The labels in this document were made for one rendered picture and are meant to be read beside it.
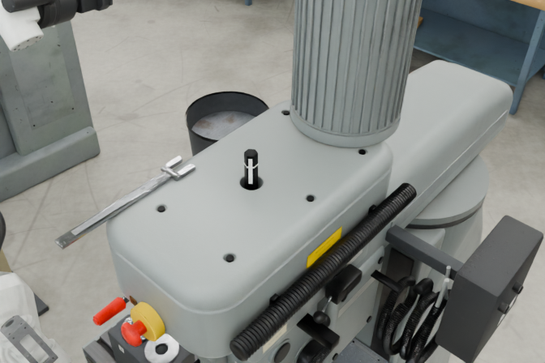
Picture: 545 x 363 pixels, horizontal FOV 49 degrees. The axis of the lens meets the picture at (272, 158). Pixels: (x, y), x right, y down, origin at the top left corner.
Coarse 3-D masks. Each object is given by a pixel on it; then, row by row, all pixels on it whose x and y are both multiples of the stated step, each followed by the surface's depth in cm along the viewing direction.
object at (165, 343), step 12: (120, 324) 163; (120, 336) 160; (168, 336) 159; (120, 348) 160; (132, 348) 157; (144, 348) 156; (156, 348) 157; (168, 348) 158; (180, 348) 158; (120, 360) 166; (132, 360) 158; (144, 360) 155; (156, 360) 153; (168, 360) 154; (180, 360) 155; (192, 360) 159
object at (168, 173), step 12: (168, 168) 96; (192, 168) 96; (156, 180) 93; (168, 180) 94; (132, 192) 91; (144, 192) 91; (120, 204) 89; (96, 216) 87; (108, 216) 87; (72, 228) 85; (84, 228) 85; (60, 240) 83; (72, 240) 83
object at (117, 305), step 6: (114, 300) 98; (120, 300) 98; (126, 300) 99; (108, 306) 97; (114, 306) 97; (120, 306) 98; (102, 312) 96; (108, 312) 97; (114, 312) 97; (96, 318) 96; (102, 318) 96; (108, 318) 97; (96, 324) 96
